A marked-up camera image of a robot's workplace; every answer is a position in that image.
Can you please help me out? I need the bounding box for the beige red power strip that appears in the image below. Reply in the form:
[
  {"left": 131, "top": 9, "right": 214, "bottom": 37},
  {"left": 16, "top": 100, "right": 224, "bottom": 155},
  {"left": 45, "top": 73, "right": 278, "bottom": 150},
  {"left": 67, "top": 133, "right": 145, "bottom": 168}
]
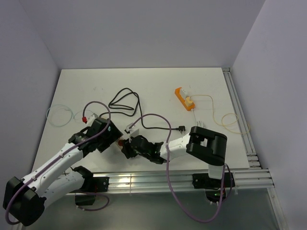
[{"left": 115, "top": 138, "right": 125, "bottom": 150}]

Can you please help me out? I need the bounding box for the light teal usb cable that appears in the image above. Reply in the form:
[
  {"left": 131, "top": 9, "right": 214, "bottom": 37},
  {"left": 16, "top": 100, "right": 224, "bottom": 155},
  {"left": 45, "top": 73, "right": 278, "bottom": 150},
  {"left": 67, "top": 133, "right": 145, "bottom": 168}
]
[{"left": 46, "top": 104, "right": 96, "bottom": 127}]

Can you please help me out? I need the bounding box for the tan yellow charger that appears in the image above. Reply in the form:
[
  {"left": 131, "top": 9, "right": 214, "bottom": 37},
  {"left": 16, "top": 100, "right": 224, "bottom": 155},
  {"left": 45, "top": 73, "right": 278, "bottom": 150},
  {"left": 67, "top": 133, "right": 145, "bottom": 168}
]
[{"left": 185, "top": 97, "right": 194, "bottom": 107}]

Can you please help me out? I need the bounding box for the white dual usb charger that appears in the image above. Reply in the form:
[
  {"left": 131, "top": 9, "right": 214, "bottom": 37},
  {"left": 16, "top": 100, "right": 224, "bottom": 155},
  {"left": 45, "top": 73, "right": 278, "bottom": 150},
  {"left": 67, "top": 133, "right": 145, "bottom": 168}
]
[{"left": 179, "top": 88, "right": 189, "bottom": 100}]

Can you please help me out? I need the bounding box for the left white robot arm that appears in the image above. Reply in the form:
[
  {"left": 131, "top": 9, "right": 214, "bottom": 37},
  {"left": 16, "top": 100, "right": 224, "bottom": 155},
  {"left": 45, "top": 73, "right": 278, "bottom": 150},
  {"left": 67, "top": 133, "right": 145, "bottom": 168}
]
[{"left": 3, "top": 117, "right": 123, "bottom": 226}]

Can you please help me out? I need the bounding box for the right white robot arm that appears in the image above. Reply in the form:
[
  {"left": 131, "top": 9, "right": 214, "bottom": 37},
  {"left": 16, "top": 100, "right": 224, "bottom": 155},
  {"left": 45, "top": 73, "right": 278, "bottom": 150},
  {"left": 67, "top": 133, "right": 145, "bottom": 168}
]
[{"left": 118, "top": 126, "right": 227, "bottom": 187}]

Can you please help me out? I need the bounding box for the orange power strip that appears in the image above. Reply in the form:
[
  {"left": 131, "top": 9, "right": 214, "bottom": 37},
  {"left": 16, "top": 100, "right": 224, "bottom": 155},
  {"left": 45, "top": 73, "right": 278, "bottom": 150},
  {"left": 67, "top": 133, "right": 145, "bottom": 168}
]
[{"left": 175, "top": 87, "right": 195, "bottom": 111}]

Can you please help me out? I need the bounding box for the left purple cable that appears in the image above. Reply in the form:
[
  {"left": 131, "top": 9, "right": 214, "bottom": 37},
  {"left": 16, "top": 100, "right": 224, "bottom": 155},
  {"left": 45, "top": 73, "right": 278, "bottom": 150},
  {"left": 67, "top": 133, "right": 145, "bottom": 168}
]
[{"left": 5, "top": 101, "right": 111, "bottom": 225}]

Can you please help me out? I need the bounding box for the purple cable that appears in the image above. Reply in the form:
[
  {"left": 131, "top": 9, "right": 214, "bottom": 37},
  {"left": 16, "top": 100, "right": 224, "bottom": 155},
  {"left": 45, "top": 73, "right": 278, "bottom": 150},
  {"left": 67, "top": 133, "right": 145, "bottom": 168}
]
[
  {"left": 129, "top": 113, "right": 233, "bottom": 223},
  {"left": 5, "top": 101, "right": 111, "bottom": 225}
]

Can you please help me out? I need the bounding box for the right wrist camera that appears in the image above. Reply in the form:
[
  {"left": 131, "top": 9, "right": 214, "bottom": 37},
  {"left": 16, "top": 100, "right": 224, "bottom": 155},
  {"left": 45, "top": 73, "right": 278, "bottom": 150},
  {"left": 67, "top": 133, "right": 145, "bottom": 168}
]
[{"left": 124, "top": 123, "right": 139, "bottom": 141}]

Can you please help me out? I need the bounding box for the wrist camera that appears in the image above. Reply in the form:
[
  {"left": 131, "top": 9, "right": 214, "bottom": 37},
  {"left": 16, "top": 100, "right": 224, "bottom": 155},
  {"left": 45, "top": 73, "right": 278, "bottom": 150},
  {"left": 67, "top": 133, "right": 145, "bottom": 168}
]
[
  {"left": 124, "top": 123, "right": 139, "bottom": 141},
  {"left": 82, "top": 114, "right": 98, "bottom": 126}
]

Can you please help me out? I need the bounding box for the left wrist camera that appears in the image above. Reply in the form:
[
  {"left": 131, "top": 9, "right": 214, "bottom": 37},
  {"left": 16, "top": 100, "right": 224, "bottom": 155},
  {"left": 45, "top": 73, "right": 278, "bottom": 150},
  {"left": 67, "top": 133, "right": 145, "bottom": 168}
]
[{"left": 82, "top": 114, "right": 98, "bottom": 126}]

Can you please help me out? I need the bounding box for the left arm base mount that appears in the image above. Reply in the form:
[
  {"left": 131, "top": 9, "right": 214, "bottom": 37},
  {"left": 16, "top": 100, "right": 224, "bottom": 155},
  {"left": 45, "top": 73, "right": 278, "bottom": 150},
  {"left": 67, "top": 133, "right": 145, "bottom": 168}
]
[{"left": 74, "top": 176, "right": 109, "bottom": 207}]

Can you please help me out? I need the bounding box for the black power cable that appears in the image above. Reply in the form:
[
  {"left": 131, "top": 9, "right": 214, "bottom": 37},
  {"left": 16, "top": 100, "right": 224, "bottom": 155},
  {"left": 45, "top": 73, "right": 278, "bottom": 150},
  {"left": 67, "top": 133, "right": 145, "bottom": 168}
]
[{"left": 99, "top": 87, "right": 187, "bottom": 133}]

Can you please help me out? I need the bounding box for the white power strip cable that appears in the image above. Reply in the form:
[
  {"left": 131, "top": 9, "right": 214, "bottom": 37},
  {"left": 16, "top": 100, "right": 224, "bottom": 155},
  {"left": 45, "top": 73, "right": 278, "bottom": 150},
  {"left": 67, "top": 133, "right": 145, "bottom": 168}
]
[{"left": 191, "top": 107, "right": 207, "bottom": 127}]

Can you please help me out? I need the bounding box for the yellow thin cable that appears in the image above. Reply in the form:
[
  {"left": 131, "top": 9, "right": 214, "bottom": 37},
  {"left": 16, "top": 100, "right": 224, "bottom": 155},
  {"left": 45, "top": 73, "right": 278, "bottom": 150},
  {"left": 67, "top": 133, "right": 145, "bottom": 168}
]
[{"left": 190, "top": 94, "right": 251, "bottom": 135}]

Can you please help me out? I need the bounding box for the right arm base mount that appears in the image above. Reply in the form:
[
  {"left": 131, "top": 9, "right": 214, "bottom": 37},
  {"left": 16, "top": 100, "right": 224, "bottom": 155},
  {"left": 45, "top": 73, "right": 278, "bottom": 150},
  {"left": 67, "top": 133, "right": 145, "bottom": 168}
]
[{"left": 192, "top": 172, "right": 236, "bottom": 203}]

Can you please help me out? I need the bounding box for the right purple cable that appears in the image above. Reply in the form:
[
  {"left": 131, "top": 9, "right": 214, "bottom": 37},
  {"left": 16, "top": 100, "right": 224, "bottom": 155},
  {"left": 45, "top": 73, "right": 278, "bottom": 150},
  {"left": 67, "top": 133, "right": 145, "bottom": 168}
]
[{"left": 129, "top": 113, "right": 233, "bottom": 223}]

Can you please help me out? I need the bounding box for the aluminium right rail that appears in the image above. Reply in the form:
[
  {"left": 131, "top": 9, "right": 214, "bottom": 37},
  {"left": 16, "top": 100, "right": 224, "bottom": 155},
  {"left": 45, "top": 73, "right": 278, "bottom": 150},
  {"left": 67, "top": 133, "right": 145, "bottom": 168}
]
[{"left": 222, "top": 68, "right": 262, "bottom": 169}]

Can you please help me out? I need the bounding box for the aluminium rail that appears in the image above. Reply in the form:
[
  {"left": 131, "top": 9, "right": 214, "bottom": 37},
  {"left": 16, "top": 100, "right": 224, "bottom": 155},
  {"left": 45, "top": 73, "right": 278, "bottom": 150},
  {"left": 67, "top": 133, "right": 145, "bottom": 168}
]
[
  {"left": 93, "top": 169, "right": 274, "bottom": 194},
  {"left": 222, "top": 68, "right": 262, "bottom": 169}
]

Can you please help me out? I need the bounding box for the aluminium front rail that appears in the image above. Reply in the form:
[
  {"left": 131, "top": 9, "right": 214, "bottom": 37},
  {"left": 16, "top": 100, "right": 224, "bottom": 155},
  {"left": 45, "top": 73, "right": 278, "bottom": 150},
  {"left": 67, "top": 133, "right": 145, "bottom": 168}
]
[{"left": 93, "top": 169, "right": 274, "bottom": 194}]

